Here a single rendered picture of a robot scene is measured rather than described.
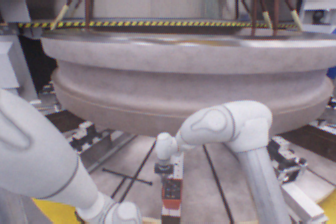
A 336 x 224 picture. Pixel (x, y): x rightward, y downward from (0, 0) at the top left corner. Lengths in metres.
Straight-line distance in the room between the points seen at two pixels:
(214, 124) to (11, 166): 0.45
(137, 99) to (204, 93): 0.66
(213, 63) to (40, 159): 1.34
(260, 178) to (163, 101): 1.24
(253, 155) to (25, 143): 0.60
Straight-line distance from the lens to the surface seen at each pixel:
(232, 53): 1.51
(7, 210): 0.54
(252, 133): 0.64
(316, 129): 3.02
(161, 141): 1.06
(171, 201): 1.35
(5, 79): 4.73
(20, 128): 0.29
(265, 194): 0.68
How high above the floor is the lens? 1.90
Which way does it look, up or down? 27 degrees down
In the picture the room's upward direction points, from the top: 1 degrees clockwise
